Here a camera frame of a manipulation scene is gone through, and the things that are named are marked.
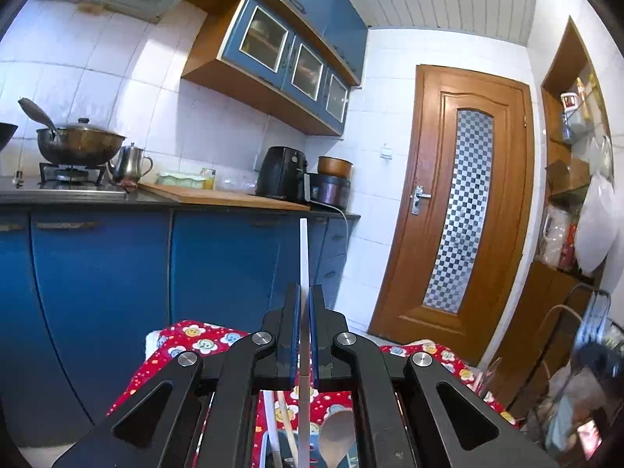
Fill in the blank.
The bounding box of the white silver chopstick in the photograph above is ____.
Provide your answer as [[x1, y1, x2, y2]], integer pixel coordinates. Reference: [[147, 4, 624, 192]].
[[262, 390, 282, 468]]

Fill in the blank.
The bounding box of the beige wooden chopstick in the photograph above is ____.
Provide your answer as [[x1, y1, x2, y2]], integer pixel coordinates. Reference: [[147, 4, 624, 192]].
[[277, 391, 298, 467]]

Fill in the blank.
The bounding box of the red smiley flower tablecloth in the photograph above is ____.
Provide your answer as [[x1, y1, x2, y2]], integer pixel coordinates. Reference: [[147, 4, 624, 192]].
[[106, 319, 518, 468]]

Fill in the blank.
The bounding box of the beige plastic spoon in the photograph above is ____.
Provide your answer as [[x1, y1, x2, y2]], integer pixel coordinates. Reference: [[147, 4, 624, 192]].
[[318, 410, 355, 468]]

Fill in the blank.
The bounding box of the brown wooden door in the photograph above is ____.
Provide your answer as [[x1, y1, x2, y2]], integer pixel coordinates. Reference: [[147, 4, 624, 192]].
[[369, 66, 534, 363]]

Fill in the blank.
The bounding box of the wooden cutting board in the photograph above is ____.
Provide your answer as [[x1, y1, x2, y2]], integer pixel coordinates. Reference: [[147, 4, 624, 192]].
[[138, 183, 310, 211]]

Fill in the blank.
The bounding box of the dark rice cooker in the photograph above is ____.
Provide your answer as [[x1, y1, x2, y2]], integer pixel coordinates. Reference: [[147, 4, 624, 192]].
[[309, 156, 353, 210]]

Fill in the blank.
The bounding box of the steel kettle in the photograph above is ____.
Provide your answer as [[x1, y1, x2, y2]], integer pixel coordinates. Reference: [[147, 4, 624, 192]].
[[107, 143, 153, 184]]

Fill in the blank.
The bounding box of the gas stove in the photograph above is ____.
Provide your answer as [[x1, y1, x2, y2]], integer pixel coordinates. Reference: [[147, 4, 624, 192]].
[[1, 163, 127, 204]]

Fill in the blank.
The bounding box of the wok on stove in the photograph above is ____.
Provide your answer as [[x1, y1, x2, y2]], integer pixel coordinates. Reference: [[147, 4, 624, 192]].
[[18, 97, 125, 168]]

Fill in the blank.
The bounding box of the white plastic bag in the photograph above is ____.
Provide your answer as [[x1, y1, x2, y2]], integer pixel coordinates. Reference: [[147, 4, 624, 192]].
[[574, 174, 618, 275]]

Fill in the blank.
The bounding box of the wooden side shelf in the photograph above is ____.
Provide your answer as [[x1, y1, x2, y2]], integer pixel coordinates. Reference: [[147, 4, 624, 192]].
[[493, 22, 610, 416]]

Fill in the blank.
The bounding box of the blue wall cabinet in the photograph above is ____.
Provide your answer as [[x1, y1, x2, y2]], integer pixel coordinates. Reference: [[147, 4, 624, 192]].
[[181, 0, 368, 137]]

